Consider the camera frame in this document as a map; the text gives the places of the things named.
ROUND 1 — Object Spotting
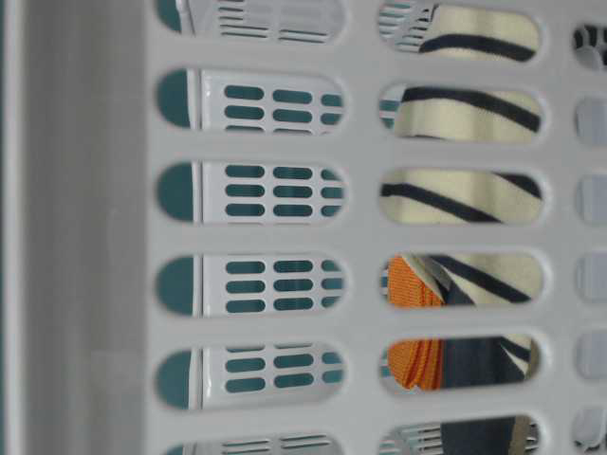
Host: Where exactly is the white plastic shopping basket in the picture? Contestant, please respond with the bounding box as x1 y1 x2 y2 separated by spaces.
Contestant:
1 1 606 454

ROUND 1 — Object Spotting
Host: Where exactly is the orange knitted cloth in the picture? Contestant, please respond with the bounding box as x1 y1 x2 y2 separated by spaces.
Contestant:
387 257 444 391

